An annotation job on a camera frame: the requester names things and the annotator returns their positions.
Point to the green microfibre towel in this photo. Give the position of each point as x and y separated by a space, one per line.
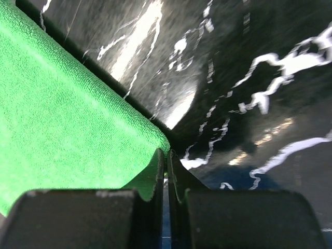
61 126

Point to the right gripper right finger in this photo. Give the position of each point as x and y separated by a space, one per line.
205 218

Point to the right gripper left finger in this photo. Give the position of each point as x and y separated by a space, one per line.
129 217

